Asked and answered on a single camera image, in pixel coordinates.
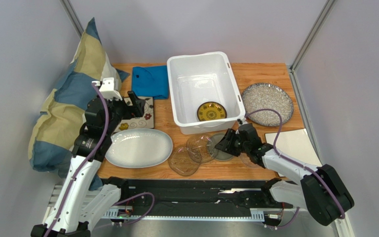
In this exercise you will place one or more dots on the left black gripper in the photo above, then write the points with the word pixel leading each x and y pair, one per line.
pixel 137 107

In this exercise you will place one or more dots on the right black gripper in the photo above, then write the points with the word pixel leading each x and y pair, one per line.
pixel 230 141

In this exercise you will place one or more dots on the grey speckled saucer plate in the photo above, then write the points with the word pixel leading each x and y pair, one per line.
pixel 224 156

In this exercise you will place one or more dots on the clear round glass plate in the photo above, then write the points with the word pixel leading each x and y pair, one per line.
pixel 200 148

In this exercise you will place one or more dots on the yellow patterned round plate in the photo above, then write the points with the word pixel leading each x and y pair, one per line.
pixel 211 111

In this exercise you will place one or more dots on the white plastic bin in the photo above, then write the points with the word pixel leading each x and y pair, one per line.
pixel 197 79

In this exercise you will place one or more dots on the clear amber square glass plate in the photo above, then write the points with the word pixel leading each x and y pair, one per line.
pixel 181 163

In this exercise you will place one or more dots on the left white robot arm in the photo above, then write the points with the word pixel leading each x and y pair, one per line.
pixel 69 218

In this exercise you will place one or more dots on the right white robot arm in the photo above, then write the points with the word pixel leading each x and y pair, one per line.
pixel 317 189

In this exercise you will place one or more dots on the floral square plate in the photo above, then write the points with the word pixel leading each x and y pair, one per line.
pixel 146 121

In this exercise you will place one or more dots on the clear glass plate right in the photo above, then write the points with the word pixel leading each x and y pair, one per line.
pixel 247 162

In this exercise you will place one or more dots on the folded blue cloth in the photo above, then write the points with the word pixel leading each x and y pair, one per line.
pixel 151 82

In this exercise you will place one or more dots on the large white oval plate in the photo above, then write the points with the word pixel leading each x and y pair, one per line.
pixel 139 148

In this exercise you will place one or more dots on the speckled round ceramic plate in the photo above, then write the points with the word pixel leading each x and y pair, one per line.
pixel 267 104

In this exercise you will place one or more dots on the white rectangular plate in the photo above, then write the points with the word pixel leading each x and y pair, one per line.
pixel 296 144

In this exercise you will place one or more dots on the blue and cream pillow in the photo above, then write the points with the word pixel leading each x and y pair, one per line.
pixel 61 115

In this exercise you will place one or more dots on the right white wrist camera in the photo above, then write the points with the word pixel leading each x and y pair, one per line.
pixel 241 121

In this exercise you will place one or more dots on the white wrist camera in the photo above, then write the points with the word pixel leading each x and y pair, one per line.
pixel 109 88
pixel 241 121

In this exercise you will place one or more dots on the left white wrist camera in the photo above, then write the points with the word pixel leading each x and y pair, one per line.
pixel 109 88

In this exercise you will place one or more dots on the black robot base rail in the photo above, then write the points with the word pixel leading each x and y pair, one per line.
pixel 197 198

